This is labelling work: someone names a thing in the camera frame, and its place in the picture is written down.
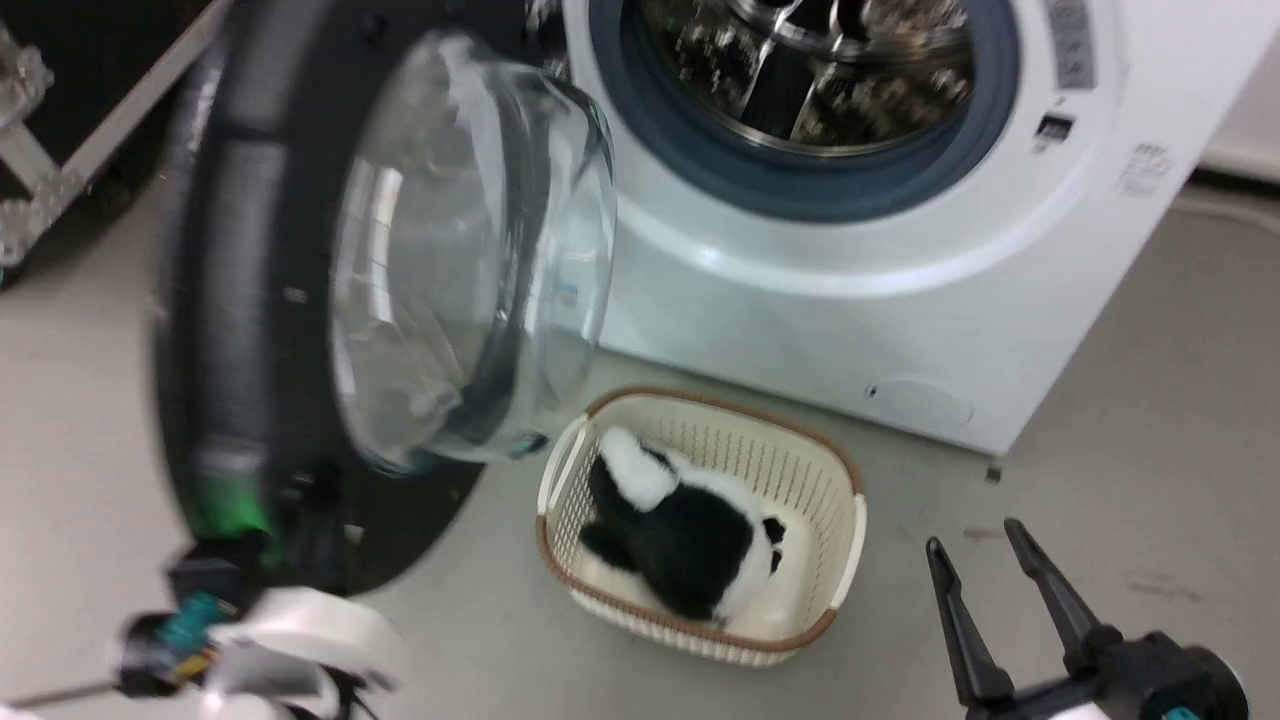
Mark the black case with aluminium edges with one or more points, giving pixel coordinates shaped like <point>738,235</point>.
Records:
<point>60,60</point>

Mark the small printed washer sticker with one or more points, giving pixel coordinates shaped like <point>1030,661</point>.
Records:
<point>1145,168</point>

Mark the black teal left wrist unit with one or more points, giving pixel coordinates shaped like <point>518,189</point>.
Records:
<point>165,645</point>

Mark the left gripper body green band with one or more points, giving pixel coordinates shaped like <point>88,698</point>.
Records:
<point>228,510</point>

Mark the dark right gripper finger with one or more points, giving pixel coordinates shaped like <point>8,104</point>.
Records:
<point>962,630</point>
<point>1055,590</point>

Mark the round white filter cover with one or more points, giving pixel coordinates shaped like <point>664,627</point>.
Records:
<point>920,400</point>

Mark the cream laundry basket brown rim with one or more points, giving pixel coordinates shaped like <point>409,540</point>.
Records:
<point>810,470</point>

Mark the black and white plush toy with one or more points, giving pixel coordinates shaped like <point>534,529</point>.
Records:
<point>680,540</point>

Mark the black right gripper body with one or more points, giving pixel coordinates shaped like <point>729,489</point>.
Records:
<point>1150,680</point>

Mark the white front-load washing machine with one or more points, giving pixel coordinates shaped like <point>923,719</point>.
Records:
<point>800,320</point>

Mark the black door latch slot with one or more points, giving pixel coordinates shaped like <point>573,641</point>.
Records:
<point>1054,128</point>

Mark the stainless steel washer drum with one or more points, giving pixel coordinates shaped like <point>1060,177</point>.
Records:
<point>800,70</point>

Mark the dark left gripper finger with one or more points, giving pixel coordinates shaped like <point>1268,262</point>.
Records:
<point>318,540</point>

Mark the black round glass washer door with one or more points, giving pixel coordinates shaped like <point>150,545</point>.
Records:
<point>250,300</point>

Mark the grey-blue rubber door gasket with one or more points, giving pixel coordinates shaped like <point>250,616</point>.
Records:
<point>800,180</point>

